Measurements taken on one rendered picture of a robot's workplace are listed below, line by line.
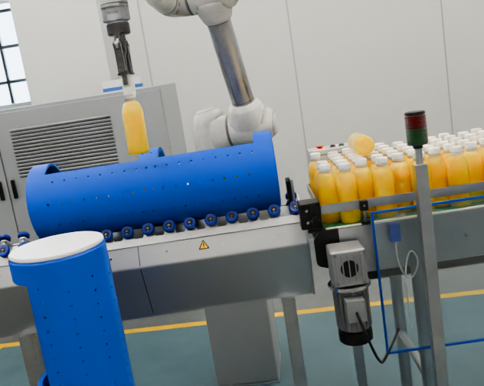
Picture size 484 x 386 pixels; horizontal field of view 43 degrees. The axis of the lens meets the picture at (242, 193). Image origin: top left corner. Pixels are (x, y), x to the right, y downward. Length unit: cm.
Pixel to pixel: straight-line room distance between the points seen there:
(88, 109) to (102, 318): 222
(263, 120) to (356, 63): 236
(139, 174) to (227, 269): 46
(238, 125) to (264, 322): 92
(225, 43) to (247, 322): 127
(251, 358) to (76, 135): 179
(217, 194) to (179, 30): 306
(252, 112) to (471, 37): 277
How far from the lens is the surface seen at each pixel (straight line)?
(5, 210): 423
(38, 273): 183
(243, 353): 300
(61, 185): 223
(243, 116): 271
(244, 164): 212
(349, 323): 202
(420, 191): 196
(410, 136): 192
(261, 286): 227
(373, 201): 211
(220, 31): 260
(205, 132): 280
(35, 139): 406
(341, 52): 500
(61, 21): 500
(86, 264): 183
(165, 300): 231
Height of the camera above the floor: 146
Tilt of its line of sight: 11 degrees down
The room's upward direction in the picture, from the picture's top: 9 degrees counter-clockwise
